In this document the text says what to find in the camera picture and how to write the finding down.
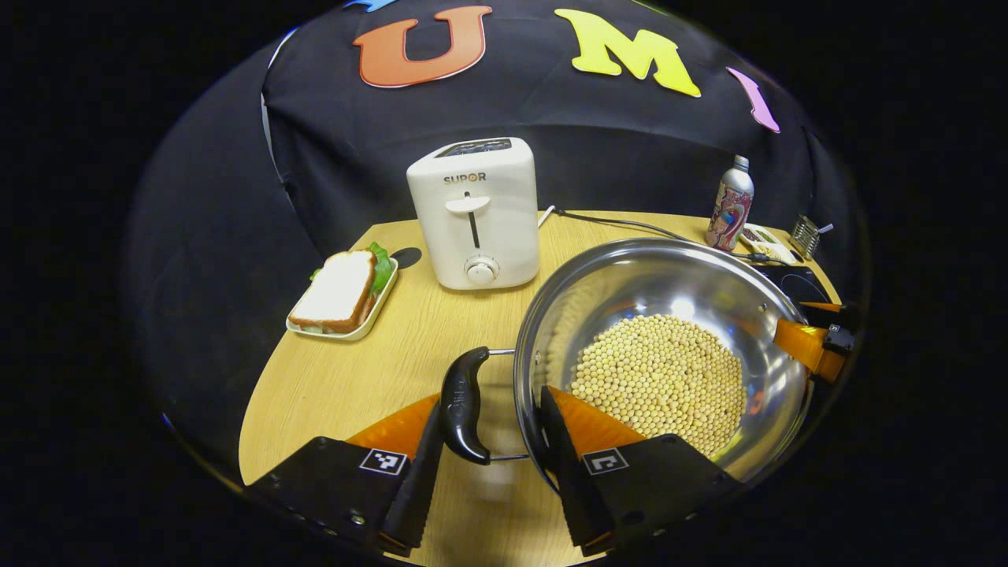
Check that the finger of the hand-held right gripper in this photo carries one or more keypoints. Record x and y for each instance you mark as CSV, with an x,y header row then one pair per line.
x,y
839,308
803,346

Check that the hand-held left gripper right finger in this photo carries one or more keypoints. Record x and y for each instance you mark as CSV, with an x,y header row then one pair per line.
x,y
563,465

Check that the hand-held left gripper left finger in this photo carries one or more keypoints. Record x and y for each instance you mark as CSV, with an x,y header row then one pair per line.
x,y
417,488

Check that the black induction cooktop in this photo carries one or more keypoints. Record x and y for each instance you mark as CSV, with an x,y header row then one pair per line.
x,y
803,285

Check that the metal mesh holder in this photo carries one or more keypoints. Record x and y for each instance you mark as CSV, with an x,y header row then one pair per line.
x,y
803,236

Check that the white divided dish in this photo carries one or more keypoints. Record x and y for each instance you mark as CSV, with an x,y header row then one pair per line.
x,y
768,240

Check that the silver drink bottle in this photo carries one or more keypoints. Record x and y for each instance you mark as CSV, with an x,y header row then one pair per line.
x,y
731,205

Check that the pale green sandwich tray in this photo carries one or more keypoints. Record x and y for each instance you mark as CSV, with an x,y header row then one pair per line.
x,y
376,315

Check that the white bread sandwich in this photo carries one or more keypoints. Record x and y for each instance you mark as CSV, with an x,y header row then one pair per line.
x,y
335,291

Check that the black table grommet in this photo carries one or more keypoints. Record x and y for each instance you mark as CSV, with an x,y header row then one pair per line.
x,y
406,257

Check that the black backdrop cloth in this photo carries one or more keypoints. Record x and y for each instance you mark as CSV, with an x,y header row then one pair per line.
x,y
630,157

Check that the white toaster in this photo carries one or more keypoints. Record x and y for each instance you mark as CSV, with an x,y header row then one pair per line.
x,y
472,213

